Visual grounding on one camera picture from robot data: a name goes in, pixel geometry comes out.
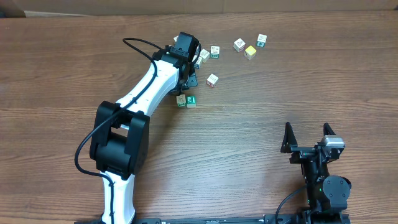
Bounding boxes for red letter wooden block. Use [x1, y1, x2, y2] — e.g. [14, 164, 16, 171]
[206, 73, 219, 88]

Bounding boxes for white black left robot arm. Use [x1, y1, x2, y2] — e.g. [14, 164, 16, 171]
[85, 32, 201, 223]

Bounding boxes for sailboat picture wooden block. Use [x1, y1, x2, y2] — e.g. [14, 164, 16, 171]
[176, 94, 187, 107]

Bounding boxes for green B wooden block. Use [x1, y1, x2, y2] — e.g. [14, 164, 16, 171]
[210, 45, 220, 58]

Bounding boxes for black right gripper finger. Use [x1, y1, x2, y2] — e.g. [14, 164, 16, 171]
[323, 123, 335, 136]
[280, 122, 298, 153]

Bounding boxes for cardboard sheet at back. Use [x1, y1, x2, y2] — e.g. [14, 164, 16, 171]
[1, 0, 397, 17]

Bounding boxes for yellow wooden block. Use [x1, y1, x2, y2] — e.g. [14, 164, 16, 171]
[244, 45, 257, 60]

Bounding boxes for pretzel picture wooden block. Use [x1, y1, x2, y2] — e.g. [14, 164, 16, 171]
[194, 57, 203, 69]

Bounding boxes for green letter wooden block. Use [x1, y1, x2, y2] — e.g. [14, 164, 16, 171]
[186, 96, 197, 108]

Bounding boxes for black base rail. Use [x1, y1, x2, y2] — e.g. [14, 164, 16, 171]
[75, 215, 351, 224]

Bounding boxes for teal trim white block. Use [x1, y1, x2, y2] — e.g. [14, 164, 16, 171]
[256, 34, 267, 47]

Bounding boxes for turtle picture wooden block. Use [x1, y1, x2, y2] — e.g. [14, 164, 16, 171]
[200, 49, 210, 63]

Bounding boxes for red trim white block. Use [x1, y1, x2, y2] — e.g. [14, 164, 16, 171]
[233, 38, 246, 52]

